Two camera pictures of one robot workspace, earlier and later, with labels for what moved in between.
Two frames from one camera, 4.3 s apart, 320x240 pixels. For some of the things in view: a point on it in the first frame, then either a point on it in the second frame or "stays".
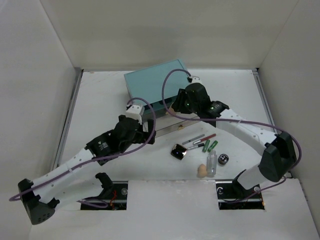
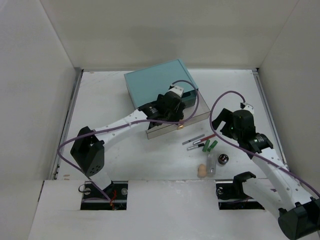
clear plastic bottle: (211, 164) stays
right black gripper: (178, 105) to (226, 116)
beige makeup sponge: (202, 171) stays
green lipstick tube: (213, 146) stays
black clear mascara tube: (198, 145) stays
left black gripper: (146, 131) to (173, 107)
